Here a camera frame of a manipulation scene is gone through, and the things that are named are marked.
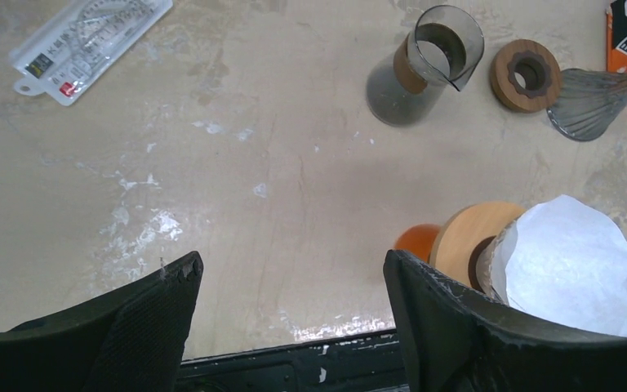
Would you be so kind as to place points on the grey glass carafe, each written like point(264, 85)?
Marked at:
point(443, 49)

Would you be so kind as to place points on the white paper coffee filter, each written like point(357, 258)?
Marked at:
point(564, 262)

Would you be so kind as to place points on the clear plastic filter packet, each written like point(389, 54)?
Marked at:
point(71, 51)

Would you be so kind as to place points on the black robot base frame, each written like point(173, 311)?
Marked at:
point(363, 362)

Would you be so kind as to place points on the orange glass carafe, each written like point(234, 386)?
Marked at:
point(418, 240)

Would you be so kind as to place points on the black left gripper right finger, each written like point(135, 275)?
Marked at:
point(454, 338)

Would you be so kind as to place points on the clear ribbed glass dripper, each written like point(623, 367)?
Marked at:
point(483, 267)

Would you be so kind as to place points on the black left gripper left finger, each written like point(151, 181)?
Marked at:
point(129, 339)

